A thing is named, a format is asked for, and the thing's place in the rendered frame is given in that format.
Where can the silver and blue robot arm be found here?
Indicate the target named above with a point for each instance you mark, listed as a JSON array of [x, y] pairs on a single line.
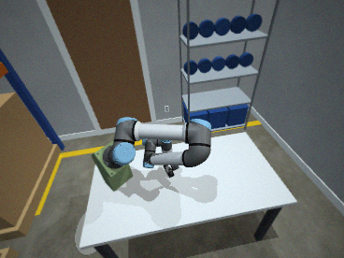
[[196, 133]]

